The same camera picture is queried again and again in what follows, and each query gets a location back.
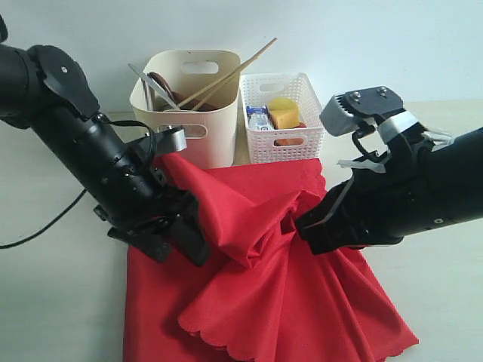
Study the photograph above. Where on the blue white milk carton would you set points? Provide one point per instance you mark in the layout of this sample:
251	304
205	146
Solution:
259	118

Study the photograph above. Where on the wooden chopstick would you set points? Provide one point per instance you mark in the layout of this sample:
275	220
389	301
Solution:
204	91
214	90

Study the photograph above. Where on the orange fried chicken piece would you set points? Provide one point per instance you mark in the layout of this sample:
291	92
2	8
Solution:
289	142

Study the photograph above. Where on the yellow lemon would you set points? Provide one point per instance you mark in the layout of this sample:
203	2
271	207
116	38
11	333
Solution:
282	103

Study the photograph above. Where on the red table cloth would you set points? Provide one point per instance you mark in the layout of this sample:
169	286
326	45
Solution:
262	295

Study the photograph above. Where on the dark wooden spoon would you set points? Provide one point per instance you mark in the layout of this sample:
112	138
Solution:
160	81

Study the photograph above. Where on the orange cheese wedge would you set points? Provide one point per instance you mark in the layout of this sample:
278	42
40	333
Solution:
285	119

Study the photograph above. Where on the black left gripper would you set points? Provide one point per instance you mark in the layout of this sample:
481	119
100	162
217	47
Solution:
147	212

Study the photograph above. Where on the pale green ceramic bowl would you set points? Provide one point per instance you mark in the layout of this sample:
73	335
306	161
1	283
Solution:
195	131

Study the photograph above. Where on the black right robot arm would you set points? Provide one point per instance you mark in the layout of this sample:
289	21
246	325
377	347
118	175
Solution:
455	175

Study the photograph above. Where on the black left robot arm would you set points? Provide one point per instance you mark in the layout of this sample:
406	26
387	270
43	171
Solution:
45	90

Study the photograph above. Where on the cream plastic bin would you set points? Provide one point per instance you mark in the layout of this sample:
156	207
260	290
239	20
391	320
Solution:
188	71

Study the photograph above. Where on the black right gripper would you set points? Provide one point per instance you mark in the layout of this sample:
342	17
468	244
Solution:
376	209

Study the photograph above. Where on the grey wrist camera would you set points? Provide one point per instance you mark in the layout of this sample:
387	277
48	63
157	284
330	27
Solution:
355	110
170	139

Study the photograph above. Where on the silver table knife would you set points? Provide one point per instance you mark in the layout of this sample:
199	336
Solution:
156	87

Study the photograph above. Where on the brown wooden plate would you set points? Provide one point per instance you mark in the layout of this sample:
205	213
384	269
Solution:
206	107

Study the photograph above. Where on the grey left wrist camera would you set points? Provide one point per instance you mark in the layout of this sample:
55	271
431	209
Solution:
170	139

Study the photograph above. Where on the white perforated plastic basket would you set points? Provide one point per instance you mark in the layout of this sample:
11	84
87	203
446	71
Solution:
259	90

